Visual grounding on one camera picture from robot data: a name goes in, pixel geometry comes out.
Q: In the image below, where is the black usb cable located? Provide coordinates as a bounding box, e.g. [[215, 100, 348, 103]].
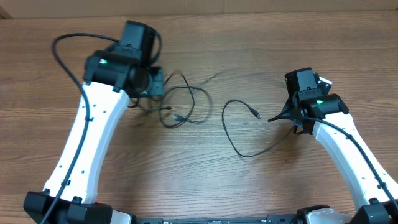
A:
[[221, 99, 295, 159], [129, 70, 224, 129]]

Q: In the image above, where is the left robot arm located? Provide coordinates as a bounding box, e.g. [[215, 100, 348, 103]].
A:
[[23, 21, 164, 223]]

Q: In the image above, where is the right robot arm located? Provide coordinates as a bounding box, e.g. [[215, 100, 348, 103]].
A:
[[274, 67, 397, 223]]

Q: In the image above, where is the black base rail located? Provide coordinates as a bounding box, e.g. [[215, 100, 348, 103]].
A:
[[108, 204, 354, 224]]

